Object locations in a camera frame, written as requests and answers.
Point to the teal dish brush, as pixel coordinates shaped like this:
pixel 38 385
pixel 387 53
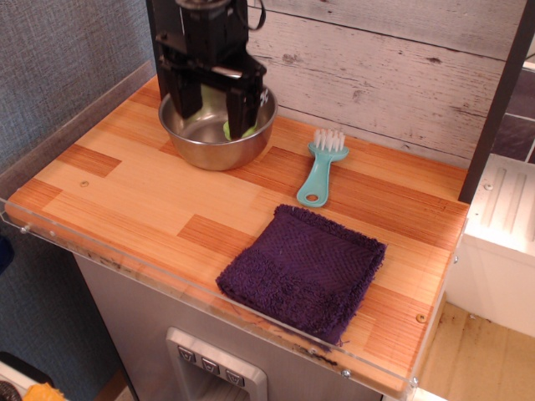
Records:
pixel 326 148

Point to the grey toy fridge cabinet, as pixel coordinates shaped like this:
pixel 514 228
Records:
pixel 138 315

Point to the clear acrylic edge guard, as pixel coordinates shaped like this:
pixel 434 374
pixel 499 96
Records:
pixel 181 248

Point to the dark right shelf post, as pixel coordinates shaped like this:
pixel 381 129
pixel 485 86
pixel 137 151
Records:
pixel 505 88

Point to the green toy broccoli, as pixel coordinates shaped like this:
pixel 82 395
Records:
pixel 227 134

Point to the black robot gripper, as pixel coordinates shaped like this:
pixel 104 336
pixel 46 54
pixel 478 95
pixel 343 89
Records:
pixel 216 35

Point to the white toy sink unit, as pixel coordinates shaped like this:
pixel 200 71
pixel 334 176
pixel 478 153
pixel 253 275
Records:
pixel 492 274

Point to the purple folded towel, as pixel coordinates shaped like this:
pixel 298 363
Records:
pixel 305 271

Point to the silver dispenser button panel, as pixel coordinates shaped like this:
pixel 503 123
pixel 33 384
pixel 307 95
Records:
pixel 205 372

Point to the orange object bottom left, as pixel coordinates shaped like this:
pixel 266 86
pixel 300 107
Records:
pixel 43 392

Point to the stainless steel pot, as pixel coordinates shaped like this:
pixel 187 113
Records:
pixel 200 139

